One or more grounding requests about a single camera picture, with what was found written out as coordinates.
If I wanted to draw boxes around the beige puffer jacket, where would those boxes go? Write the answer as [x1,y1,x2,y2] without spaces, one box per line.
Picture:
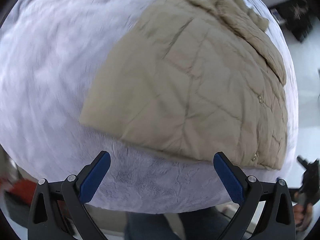
[79,0,287,170]

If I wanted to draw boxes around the person's right hand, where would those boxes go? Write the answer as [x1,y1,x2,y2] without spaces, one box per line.
[293,204,313,232]

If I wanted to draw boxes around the lavender bed blanket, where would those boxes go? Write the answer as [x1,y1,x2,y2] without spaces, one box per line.
[1,0,298,213]

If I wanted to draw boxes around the dark hanging coats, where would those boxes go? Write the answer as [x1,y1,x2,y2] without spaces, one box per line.
[268,0,319,43]

